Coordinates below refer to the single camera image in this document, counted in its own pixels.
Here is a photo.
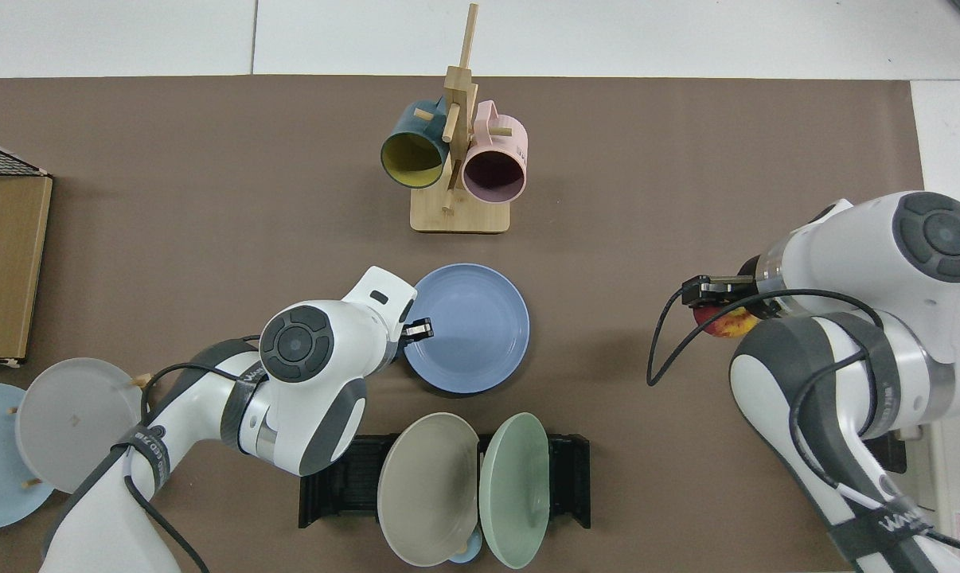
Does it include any brown table cloth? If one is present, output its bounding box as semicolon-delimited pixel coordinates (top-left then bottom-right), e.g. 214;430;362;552
0;76;927;573

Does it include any pink cup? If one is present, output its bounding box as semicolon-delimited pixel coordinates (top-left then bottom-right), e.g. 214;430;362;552
461;99;529;205

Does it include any wire basket with wooden floor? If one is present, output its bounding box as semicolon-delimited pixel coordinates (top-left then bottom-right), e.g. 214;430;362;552
0;137;54;368

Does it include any red yellow apple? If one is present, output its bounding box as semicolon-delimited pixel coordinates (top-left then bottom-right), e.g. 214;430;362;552
693;305;761;340

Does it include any black dish rack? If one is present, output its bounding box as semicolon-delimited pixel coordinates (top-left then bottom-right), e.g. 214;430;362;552
299;432;591;530

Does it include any wooden cup stand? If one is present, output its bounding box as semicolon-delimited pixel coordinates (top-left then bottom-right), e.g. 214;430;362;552
410;2;511;235

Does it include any wooden peg plate rack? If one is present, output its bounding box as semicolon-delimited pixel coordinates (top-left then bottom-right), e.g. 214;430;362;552
6;372;153;488

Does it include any white plate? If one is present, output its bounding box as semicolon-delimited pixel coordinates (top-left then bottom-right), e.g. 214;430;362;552
14;357;143;494

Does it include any small blue round thing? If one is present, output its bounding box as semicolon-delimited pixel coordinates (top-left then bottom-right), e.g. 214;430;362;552
448;525;483;564

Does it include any green plate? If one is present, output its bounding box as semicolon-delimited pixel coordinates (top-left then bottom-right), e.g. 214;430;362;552
478;412;551;570

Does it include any beige plate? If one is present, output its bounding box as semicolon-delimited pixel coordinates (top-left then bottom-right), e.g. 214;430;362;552
377;412;481;567

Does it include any dark teal cup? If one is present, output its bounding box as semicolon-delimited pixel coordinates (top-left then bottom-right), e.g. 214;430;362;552
380;98;449;190

